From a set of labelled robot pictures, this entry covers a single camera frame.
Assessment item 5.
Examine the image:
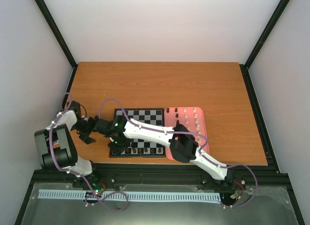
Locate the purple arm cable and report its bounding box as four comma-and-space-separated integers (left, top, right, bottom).
48, 92, 129, 211
99, 98, 259, 209

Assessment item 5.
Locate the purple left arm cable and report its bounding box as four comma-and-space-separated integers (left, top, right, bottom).
48, 92, 129, 211

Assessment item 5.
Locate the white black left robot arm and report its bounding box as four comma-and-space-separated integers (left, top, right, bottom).
34, 101, 101, 188

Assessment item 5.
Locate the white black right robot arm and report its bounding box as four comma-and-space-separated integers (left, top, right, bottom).
94, 115, 227, 180

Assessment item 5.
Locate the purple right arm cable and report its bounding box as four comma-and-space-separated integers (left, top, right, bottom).
99, 98, 259, 209

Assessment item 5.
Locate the black aluminium frame rail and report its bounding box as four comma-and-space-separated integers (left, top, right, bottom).
29, 162, 290, 194

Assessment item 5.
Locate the black white chess board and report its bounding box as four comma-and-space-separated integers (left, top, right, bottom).
109, 108, 166, 158

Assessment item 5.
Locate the pink plastic tray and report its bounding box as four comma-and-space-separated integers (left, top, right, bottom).
164, 106, 210, 161

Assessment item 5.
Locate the light blue cable duct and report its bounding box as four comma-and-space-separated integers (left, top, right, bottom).
37, 189, 221, 204

